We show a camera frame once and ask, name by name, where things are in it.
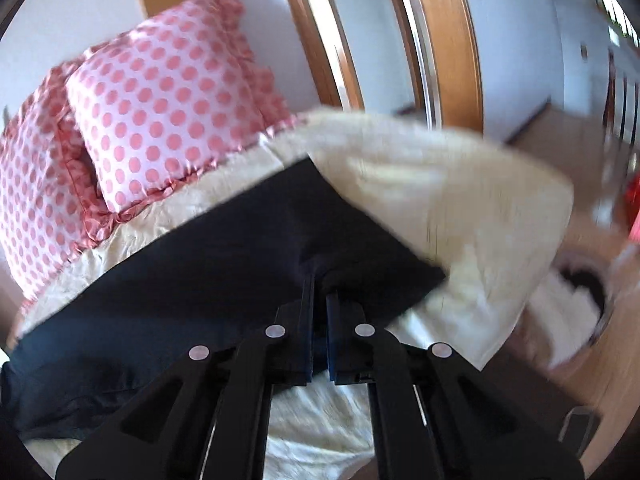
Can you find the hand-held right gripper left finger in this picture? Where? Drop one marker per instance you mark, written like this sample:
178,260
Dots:
299,342

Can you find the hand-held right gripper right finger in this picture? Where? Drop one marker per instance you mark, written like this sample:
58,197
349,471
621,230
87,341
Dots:
344,350

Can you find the black pants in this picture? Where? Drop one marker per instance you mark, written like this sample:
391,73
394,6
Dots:
200,270

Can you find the cream patterned bedspread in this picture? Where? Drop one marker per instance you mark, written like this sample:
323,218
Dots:
450,210

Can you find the round laundry basket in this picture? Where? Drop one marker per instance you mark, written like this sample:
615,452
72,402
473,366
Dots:
575,305

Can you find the pink polka dot pillow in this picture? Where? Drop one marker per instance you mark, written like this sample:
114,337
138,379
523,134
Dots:
35,175
165,100

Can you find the grey metal frame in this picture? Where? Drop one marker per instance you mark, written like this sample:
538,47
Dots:
580,427

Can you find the wooden door frame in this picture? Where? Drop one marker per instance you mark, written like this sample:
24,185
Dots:
320,35
445,45

